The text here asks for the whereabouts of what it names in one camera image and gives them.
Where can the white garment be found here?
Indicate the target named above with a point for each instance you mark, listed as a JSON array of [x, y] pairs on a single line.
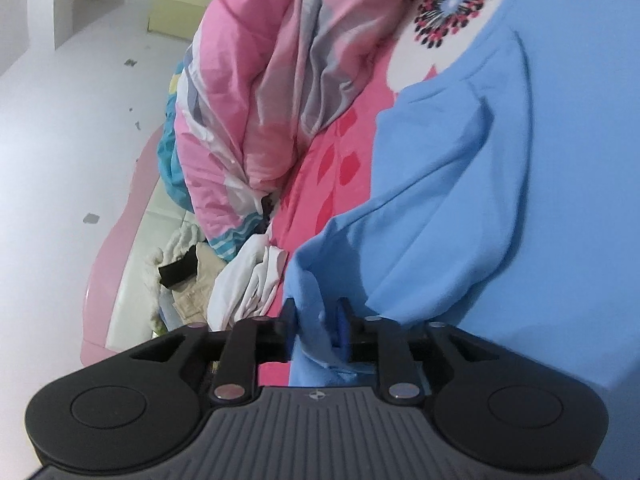
[[245, 285]]

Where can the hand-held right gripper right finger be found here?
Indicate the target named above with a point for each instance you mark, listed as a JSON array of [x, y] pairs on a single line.
[[344, 330]]

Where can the beige garment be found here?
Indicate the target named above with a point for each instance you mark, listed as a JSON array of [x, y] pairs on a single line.
[[195, 300]]

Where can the black cloth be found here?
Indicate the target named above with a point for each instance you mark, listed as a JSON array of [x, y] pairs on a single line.
[[177, 270]]

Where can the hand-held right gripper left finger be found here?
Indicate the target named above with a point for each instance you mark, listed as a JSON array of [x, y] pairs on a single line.
[[291, 330]]

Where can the blue t-shirt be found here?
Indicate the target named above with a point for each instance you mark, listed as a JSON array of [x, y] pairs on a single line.
[[500, 185]]

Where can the white fluffy blanket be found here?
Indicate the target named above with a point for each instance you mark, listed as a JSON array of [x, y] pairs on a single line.
[[172, 245]]

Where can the pink and white headboard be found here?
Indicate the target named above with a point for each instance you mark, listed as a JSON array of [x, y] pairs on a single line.
[[130, 260]]

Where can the pink patterned quilt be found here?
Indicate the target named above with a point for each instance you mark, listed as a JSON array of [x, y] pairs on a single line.
[[240, 85]]

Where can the teal patterned quilt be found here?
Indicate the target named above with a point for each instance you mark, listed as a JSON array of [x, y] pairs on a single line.
[[170, 170]]

